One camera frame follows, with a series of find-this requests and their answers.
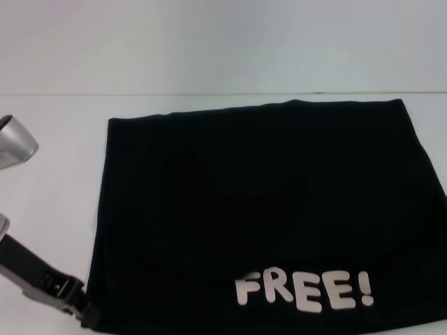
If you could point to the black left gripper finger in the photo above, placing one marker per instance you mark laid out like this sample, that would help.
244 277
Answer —
89 312

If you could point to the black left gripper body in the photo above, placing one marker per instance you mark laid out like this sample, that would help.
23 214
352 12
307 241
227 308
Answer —
35 275

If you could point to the black shirt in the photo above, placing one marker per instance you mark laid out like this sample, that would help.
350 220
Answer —
262 209

